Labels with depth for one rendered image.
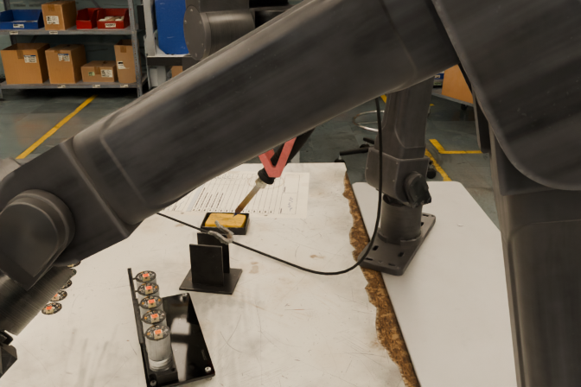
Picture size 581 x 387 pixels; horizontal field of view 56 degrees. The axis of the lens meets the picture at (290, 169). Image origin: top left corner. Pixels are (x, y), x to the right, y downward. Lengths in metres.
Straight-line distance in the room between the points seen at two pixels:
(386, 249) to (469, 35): 0.66
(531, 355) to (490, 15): 0.18
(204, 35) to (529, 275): 0.41
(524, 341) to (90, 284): 0.63
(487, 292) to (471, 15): 0.62
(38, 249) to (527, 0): 0.24
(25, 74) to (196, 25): 4.57
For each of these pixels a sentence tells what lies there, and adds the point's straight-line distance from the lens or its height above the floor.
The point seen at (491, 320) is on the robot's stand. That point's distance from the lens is 0.76.
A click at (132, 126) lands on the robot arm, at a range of 0.27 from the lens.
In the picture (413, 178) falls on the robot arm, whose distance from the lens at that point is 0.80.
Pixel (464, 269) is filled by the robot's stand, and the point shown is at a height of 0.75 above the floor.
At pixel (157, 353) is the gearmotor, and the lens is 0.62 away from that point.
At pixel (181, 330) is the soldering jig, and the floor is 0.76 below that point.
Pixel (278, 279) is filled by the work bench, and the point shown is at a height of 0.75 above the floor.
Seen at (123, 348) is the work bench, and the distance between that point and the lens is 0.70.
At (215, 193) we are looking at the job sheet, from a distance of 1.06.
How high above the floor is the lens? 1.18
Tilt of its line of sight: 22 degrees down
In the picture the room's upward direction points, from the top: straight up
